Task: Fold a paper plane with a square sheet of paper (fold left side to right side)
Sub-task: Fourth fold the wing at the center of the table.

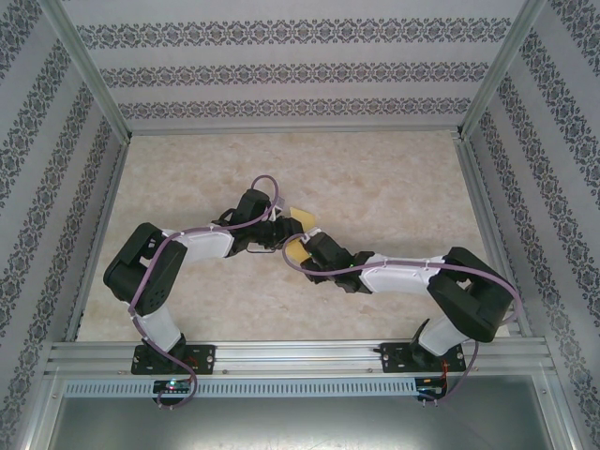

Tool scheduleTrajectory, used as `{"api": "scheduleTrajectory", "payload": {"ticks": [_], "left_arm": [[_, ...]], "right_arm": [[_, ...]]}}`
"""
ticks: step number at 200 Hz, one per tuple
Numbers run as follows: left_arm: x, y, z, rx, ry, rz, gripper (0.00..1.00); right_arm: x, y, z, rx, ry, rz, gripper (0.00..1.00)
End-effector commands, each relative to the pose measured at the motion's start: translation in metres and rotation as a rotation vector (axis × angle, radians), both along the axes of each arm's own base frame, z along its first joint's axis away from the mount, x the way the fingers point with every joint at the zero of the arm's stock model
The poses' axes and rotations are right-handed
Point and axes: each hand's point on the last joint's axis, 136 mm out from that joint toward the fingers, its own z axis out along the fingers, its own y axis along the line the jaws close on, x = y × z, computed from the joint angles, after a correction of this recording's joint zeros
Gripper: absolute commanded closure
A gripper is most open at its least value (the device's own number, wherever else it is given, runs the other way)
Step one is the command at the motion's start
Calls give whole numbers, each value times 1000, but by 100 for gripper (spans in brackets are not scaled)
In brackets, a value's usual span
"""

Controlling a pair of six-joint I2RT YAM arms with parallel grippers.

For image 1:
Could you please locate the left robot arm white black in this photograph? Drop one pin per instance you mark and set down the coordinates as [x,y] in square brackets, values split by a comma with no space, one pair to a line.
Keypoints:
[201,244]

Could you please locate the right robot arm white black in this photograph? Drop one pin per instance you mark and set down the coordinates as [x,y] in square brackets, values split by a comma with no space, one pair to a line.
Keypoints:
[398,279]

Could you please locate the grey sheet metal panel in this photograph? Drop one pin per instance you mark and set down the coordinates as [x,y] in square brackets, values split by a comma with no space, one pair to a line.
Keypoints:
[300,426]

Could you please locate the aluminium mounting rail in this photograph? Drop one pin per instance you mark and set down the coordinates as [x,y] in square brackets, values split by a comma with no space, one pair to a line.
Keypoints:
[300,356]

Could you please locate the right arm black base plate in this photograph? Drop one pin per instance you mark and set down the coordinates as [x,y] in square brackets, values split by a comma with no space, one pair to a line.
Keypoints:
[394,358]

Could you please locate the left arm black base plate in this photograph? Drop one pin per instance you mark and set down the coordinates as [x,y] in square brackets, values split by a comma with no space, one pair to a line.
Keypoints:
[206,358]

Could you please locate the aluminium side rail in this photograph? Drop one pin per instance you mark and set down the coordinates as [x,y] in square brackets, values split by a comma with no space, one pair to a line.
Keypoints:
[102,234]
[493,234]

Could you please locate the aluminium frame post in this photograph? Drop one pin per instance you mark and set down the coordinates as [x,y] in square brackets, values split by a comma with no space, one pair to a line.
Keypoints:
[500,70]
[91,70]

